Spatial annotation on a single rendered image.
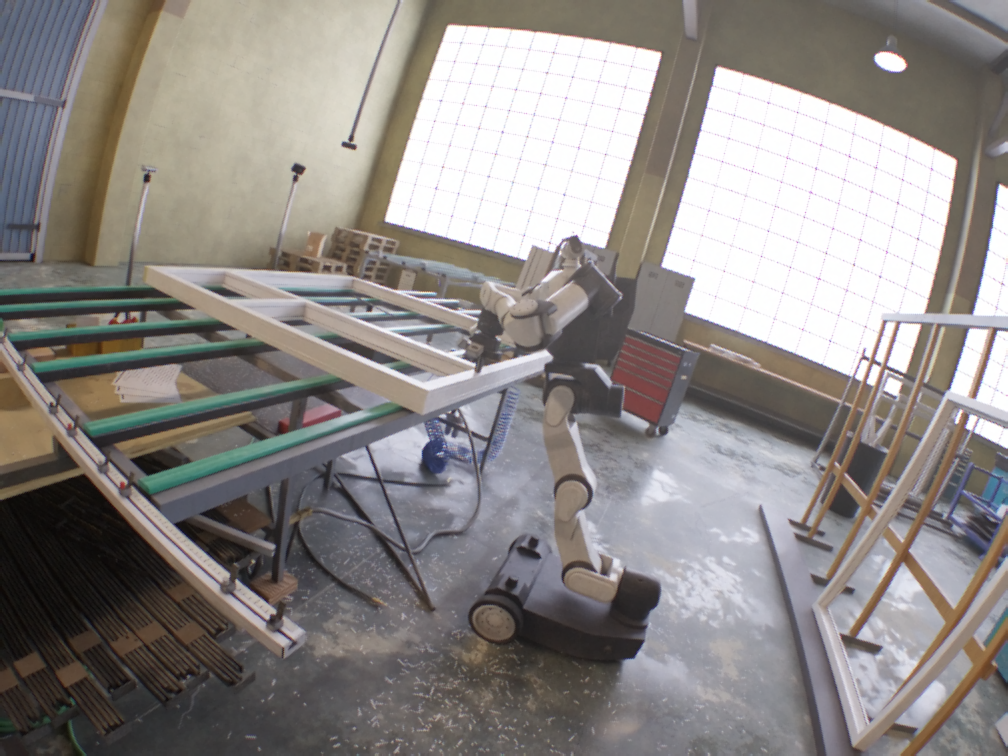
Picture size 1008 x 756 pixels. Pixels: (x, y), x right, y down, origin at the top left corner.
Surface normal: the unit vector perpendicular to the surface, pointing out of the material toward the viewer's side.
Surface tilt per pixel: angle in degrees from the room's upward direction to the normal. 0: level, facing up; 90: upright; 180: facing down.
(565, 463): 90
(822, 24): 90
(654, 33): 90
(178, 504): 90
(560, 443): 109
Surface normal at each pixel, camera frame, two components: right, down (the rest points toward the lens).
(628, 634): 0.29, -0.93
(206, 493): 0.89, 0.34
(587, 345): 0.07, 0.36
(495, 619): -0.29, 0.15
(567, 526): -0.35, 0.54
